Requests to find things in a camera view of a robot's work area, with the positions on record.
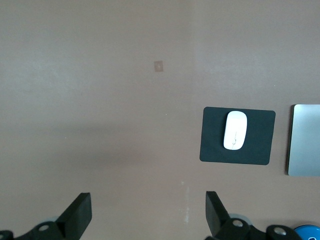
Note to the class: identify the black mouse pad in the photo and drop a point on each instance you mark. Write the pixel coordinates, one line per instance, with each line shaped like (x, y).
(260, 140)

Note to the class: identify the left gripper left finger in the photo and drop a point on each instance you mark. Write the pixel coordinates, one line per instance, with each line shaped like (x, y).
(77, 215)

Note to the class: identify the white computer mouse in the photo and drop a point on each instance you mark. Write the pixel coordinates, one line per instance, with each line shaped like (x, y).
(235, 130)

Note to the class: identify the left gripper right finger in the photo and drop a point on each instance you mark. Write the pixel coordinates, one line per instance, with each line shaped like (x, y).
(216, 215)

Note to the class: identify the small brown tape patch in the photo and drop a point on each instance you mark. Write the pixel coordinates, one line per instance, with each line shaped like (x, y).
(158, 66)

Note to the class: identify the silver closed laptop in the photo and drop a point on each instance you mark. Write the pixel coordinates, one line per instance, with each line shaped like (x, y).
(305, 140)

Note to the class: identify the blue desk lamp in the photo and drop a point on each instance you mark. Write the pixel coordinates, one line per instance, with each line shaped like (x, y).
(308, 232)

